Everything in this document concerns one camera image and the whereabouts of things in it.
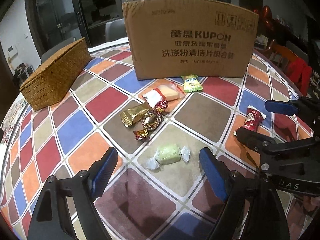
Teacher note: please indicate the brown gold twisted candy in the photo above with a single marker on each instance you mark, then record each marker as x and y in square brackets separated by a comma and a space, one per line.
[150, 122]

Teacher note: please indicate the floral patterned placemat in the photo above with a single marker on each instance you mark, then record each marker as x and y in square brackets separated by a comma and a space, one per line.
[12, 112]

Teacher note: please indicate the gold foil snack packet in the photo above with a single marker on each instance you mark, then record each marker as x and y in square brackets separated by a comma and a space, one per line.
[133, 116]

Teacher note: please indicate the white storage shelf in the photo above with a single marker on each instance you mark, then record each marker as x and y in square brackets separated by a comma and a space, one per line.
[22, 73]

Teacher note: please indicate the grey dining chair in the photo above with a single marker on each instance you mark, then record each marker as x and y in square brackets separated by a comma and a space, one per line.
[115, 30]
[52, 53]

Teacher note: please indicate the woven wicker basket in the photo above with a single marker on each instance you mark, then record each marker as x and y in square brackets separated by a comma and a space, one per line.
[55, 77]

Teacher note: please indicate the green candy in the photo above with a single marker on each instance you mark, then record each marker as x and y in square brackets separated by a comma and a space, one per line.
[168, 156]

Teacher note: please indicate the clear cake packet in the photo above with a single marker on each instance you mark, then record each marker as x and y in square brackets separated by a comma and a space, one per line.
[170, 92]

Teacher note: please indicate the red garment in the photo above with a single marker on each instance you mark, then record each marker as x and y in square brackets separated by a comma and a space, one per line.
[301, 75]

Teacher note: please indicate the wooden chair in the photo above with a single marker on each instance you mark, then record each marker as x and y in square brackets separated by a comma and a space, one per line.
[282, 55]

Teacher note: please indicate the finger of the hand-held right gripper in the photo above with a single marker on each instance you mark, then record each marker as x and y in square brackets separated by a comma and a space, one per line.
[260, 140]
[282, 107]

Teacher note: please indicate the colourful chequered tablecloth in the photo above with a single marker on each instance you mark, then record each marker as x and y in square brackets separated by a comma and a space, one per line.
[82, 120]

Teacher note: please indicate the white wall intercom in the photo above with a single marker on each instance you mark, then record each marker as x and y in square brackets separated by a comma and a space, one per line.
[12, 50]

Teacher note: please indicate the dark red snack packet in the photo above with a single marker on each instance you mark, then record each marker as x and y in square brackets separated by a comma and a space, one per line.
[252, 120]

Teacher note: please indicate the person's right hand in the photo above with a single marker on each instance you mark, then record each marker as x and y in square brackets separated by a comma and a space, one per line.
[312, 203]

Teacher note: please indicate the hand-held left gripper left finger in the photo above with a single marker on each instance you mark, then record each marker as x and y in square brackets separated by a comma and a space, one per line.
[103, 177]

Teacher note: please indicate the green snack packet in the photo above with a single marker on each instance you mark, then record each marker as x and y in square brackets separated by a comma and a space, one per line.
[192, 84]

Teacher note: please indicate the red foil balloons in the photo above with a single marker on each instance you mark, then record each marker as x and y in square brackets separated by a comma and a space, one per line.
[266, 15]

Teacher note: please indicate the brown cardboard box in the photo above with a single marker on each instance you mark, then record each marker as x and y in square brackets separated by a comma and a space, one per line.
[190, 30]

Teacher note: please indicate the glass sliding door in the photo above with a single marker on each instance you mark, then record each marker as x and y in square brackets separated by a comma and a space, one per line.
[62, 10]

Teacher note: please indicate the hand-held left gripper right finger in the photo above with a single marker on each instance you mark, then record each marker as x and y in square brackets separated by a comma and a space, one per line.
[212, 175]

